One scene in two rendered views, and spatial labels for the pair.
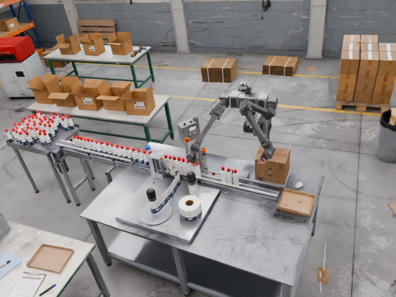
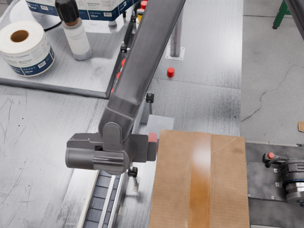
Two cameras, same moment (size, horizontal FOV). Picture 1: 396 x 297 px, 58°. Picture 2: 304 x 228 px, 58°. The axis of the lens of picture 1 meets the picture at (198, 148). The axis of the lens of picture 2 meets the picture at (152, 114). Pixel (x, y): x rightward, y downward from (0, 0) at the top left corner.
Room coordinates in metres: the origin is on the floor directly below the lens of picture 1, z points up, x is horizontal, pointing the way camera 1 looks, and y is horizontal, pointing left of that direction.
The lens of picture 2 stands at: (2.58, -0.89, 1.82)
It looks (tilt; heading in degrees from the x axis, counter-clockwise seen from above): 58 degrees down; 73
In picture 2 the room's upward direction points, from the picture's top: 3 degrees counter-clockwise
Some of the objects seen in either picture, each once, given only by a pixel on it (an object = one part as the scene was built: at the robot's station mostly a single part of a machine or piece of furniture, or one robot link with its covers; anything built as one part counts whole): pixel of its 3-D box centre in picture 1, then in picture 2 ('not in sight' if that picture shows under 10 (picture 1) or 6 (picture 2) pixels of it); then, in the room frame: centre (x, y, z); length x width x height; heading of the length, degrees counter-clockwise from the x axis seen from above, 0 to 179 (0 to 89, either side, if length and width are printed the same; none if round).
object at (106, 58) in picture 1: (101, 69); not in sight; (7.41, 1.84, 0.39); 2.20 x 0.80 x 0.78; 64
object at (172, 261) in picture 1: (207, 224); not in sight; (2.61, 0.01, 0.40); 2.04 x 1.25 x 0.81; 60
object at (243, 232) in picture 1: (203, 196); (99, 72); (2.61, 0.01, 0.82); 2.10 x 1.31 x 0.02; 60
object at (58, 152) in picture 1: (59, 161); not in sight; (3.71, 1.76, 0.71); 0.15 x 0.12 x 0.34; 150
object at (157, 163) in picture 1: (158, 164); not in sight; (2.97, 0.43, 1.01); 0.14 x 0.13 x 0.26; 60
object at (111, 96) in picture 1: (116, 95); not in sight; (4.84, 1.09, 0.96); 0.53 x 0.45 x 0.37; 156
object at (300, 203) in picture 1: (296, 201); not in sight; (2.33, -0.84, 0.85); 0.30 x 0.26 x 0.04; 60
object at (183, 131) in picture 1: (188, 131); not in sight; (2.96, 0.07, 1.38); 0.17 x 0.10 x 0.19; 115
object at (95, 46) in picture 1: (92, 45); not in sight; (7.34, 1.86, 0.97); 0.42 x 0.39 x 0.37; 152
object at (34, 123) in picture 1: (35, 127); not in sight; (4.18, 2.11, 0.98); 0.57 x 0.46 x 0.21; 150
